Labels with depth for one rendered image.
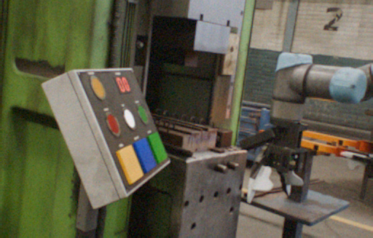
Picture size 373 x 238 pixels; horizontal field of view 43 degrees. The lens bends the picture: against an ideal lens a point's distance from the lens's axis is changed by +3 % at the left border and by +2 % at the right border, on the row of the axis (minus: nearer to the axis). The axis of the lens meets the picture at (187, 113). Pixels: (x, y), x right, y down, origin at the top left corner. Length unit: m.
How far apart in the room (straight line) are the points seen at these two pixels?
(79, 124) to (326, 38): 8.55
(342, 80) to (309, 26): 8.49
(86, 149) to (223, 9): 0.85
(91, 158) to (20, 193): 0.85
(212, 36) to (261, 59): 8.21
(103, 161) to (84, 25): 0.57
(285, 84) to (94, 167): 0.46
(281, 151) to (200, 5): 0.64
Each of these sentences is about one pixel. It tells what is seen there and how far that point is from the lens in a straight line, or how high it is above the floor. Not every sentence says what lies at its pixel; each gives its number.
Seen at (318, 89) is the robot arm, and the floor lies 1.22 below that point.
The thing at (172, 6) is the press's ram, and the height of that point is 1.40.
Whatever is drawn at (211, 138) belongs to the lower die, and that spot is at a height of 0.96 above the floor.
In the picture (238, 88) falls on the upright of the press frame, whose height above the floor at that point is 1.13.
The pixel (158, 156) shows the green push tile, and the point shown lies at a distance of 1.18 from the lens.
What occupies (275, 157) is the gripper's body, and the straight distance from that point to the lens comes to 1.10.
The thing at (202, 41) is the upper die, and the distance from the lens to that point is 1.55.
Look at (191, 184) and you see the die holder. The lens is 1.54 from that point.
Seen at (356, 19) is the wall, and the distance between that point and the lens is 9.27.
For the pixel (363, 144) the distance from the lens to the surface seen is 2.01.
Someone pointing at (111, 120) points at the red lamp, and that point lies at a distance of 1.01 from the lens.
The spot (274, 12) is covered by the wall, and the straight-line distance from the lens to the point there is 9.79.
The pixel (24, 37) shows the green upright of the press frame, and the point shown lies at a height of 1.24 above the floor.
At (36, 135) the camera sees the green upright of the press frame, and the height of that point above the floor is 0.91.
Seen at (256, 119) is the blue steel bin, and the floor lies 0.58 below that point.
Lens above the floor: 1.27
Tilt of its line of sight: 8 degrees down
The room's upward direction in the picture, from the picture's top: 7 degrees clockwise
